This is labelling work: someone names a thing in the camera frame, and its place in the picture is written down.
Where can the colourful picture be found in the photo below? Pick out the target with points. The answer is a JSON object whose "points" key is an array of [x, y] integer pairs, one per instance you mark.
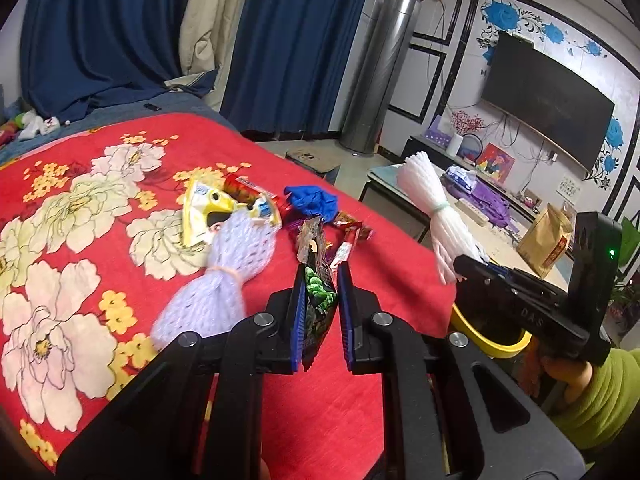
{"points": [[496, 162]]}

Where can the grey tower air conditioner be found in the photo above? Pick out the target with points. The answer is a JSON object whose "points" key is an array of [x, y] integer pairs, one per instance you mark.
{"points": [[377, 75]]}

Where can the pink dried flowers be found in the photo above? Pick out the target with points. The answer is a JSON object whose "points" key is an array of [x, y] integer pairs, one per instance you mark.
{"points": [[467, 121]]}

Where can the brown paper bag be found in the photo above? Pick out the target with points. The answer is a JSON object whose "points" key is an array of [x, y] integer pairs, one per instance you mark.
{"points": [[542, 242]]}

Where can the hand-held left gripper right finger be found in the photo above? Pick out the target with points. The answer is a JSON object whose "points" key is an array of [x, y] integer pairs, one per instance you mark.
{"points": [[344, 310]]}

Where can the red sausage wrapper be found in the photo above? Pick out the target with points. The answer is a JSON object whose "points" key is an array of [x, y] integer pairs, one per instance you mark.
{"points": [[240, 187]]}

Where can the yellow round bin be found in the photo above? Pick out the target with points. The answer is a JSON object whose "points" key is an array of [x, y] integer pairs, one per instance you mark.
{"points": [[492, 347]]}

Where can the dark blue curtain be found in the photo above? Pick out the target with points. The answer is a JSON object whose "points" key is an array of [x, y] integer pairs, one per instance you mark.
{"points": [[295, 45], [100, 35]]}

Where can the glass top coffee table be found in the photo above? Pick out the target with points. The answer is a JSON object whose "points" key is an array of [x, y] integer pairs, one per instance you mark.
{"points": [[390, 180]]}

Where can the plush toys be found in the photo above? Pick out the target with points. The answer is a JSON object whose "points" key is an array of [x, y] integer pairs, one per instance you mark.
{"points": [[32, 125]]}

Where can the white wall calendar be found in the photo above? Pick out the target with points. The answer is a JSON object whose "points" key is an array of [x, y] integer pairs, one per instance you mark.
{"points": [[569, 189]]}

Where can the person's right hand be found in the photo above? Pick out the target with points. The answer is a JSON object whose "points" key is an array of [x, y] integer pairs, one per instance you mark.
{"points": [[567, 375]]}

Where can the white foam net bundle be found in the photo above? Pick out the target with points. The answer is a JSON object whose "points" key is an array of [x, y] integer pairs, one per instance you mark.
{"points": [[425, 185]]}

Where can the white vase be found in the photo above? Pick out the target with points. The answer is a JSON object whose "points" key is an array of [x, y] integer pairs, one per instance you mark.
{"points": [[454, 145]]}

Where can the red white stick wrapper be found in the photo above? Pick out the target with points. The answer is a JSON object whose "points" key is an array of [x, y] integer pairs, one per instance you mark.
{"points": [[345, 250]]}

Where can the purple box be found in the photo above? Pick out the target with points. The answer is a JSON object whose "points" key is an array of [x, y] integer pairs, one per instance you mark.
{"points": [[437, 132]]}

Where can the blue fabric stool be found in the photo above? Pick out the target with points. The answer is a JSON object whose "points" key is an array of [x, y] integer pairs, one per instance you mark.
{"points": [[312, 160]]}

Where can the blue white tissue pack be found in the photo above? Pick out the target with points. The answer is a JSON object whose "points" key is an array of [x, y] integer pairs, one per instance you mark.
{"points": [[460, 177]]}

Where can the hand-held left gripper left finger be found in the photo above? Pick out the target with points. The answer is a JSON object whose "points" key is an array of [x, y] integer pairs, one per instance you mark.
{"points": [[299, 310]]}

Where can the green potted plant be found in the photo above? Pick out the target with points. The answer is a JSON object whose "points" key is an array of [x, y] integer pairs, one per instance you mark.
{"points": [[627, 290]]}

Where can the blue sofa cover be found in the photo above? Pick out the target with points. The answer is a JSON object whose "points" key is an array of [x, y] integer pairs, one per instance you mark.
{"points": [[125, 110]]}

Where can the round framed ornament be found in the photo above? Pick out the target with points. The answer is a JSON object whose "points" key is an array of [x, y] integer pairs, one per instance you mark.
{"points": [[472, 149]]}

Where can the red floral blanket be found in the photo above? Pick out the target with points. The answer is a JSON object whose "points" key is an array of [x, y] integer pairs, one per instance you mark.
{"points": [[310, 410]]}

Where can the black green snack packet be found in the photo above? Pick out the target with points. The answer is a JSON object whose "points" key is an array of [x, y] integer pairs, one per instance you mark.
{"points": [[320, 290]]}

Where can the beige curtain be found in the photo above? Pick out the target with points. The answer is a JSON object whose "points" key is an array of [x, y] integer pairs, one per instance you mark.
{"points": [[215, 15]]}

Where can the black television stand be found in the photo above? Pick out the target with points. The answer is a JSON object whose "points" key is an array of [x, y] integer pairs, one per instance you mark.
{"points": [[425, 147]]}

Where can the black wall television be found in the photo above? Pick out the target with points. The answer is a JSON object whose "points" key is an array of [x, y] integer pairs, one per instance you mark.
{"points": [[545, 100]]}

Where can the purple plastic bag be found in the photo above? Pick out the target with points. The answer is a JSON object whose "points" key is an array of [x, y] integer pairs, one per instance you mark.
{"points": [[487, 205]]}

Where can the yellow snack wrapper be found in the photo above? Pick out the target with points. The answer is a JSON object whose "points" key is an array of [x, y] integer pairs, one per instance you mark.
{"points": [[205, 205]]}

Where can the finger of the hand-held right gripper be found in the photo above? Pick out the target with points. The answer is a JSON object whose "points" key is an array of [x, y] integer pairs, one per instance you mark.
{"points": [[475, 267]]}

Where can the small black phone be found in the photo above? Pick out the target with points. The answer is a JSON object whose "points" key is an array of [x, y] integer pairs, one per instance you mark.
{"points": [[151, 107]]}

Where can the person's right forearm green sleeve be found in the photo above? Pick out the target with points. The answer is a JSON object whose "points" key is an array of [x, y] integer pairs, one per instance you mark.
{"points": [[605, 400]]}

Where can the lavender foam net bundle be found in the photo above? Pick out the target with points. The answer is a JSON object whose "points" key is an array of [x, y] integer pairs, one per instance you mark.
{"points": [[240, 247]]}

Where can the blue rubber glove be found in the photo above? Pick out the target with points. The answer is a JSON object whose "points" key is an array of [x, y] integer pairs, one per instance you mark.
{"points": [[310, 200]]}

